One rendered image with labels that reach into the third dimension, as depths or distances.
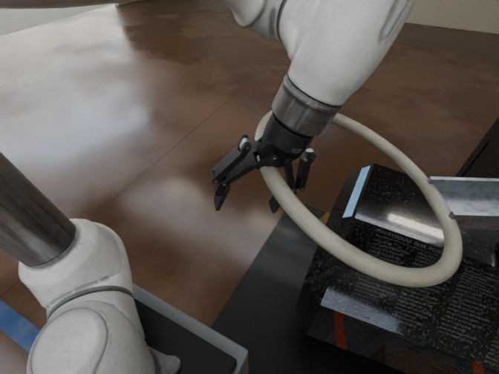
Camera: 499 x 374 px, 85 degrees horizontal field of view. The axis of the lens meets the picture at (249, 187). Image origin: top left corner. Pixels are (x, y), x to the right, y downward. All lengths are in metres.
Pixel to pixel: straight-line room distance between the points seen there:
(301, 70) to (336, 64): 0.04
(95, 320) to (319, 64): 0.49
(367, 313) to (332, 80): 0.88
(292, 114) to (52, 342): 0.48
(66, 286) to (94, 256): 0.07
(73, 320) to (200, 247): 1.41
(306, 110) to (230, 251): 1.54
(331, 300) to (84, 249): 0.80
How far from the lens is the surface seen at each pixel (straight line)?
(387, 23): 0.36
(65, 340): 0.54
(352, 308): 1.09
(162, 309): 0.86
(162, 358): 0.75
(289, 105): 0.39
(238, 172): 0.46
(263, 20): 0.45
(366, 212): 1.06
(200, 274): 1.80
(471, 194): 0.89
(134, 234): 2.08
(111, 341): 0.53
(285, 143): 0.41
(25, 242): 0.57
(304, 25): 0.37
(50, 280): 0.62
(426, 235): 1.09
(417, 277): 0.52
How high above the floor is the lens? 1.58
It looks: 45 degrees down
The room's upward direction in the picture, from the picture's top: straight up
